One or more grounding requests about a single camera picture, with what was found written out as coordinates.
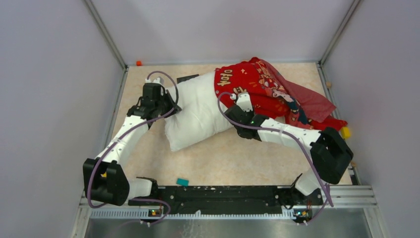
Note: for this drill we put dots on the white pillow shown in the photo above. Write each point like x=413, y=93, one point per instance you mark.
x=199, y=118

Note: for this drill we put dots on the red patterned pillowcase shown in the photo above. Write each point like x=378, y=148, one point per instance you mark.
x=274, y=96

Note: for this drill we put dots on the aluminium front rail frame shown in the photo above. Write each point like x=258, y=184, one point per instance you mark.
x=345, y=211

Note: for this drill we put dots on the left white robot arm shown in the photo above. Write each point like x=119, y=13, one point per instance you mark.
x=105, y=181

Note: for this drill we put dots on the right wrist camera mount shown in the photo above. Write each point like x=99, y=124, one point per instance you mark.
x=243, y=101

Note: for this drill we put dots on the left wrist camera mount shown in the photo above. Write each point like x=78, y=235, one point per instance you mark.
x=158, y=80

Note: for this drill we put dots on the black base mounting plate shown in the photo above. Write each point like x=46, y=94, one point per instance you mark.
x=229, y=200

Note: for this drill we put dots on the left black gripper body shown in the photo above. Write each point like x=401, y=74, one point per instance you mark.
x=165, y=103

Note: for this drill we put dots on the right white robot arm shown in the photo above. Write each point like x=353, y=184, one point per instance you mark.
x=325, y=150

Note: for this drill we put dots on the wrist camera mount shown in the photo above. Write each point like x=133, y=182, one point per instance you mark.
x=158, y=80
x=243, y=101

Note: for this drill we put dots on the yellow small block right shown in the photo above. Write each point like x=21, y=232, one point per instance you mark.
x=345, y=132

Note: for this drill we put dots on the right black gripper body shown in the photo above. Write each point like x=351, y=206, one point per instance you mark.
x=239, y=133

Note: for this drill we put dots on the teal small block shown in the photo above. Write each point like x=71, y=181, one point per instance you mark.
x=182, y=182

